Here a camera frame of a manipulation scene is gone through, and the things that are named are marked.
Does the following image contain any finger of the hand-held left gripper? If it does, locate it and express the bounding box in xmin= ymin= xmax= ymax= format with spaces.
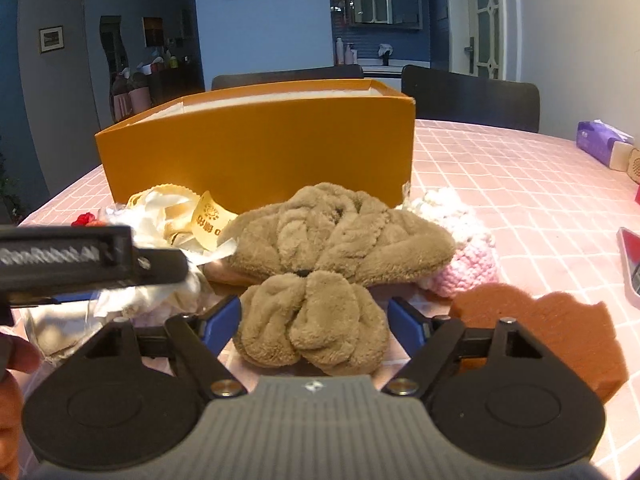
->
xmin=132 ymin=247 xmax=191 ymax=286

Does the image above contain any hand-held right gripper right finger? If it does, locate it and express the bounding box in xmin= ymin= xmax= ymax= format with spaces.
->
xmin=381 ymin=297 xmax=546 ymax=398

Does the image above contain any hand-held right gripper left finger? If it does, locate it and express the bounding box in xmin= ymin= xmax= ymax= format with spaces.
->
xmin=85 ymin=296 xmax=247 ymax=401

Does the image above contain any clear plastic bag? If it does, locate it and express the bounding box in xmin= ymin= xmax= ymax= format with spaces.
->
xmin=22 ymin=260 xmax=217 ymax=358

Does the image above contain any cream ribbon bundle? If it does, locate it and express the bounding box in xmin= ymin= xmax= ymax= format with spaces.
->
xmin=107 ymin=185 xmax=240 ymax=263

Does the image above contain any brown fluffy towel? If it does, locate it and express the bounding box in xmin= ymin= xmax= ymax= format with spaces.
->
xmin=229 ymin=182 xmax=457 ymax=377

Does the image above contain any brown flower-shaped sponge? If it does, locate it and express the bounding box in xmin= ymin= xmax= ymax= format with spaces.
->
xmin=447 ymin=282 xmax=629 ymax=404

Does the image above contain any orange cardboard box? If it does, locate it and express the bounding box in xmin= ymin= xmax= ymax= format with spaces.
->
xmin=95 ymin=79 xmax=417 ymax=211

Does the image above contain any person's left hand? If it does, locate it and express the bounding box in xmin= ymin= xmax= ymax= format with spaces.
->
xmin=0 ymin=332 xmax=43 ymax=468

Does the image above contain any pink knitted hat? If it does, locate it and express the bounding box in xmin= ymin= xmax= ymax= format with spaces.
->
xmin=402 ymin=187 xmax=499 ymax=299

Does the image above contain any pink checkered tablecloth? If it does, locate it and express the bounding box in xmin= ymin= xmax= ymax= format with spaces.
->
xmin=17 ymin=119 xmax=640 ymax=480

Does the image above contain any dark sideboard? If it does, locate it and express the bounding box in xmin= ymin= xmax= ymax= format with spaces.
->
xmin=147 ymin=61 xmax=205 ymax=106

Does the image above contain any small framed picture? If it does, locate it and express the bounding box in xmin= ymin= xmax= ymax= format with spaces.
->
xmin=39 ymin=25 xmax=65 ymax=55

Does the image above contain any black dining chair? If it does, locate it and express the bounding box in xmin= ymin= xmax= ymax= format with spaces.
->
xmin=211 ymin=64 xmax=365 ymax=92
xmin=401 ymin=65 xmax=541 ymax=134

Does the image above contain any pink phone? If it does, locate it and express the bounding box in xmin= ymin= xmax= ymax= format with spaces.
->
xmin=617 ymin=226 xmax=640 ymax=310

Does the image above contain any dark framed picture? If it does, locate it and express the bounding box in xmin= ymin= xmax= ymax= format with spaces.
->
xmin=142 ymin=16 xmax=164 ymax=49

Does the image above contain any purple tissue pack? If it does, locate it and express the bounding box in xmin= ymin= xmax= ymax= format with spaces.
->
xmin=576 ymin=120 xmax=635 ymax=167

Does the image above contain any beige round speaker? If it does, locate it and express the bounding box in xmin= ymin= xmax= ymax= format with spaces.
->
xmin=612 ymin=141 xmax=640 ymax=184

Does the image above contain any white glass-panel door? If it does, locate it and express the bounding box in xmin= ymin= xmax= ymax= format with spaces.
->
xmin=447 ymin=0 xmax=507 ymax=81

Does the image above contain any wavy wall mirror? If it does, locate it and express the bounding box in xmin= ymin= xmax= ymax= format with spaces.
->
xmin=99 ymin=15 xmax=129 ymax=77

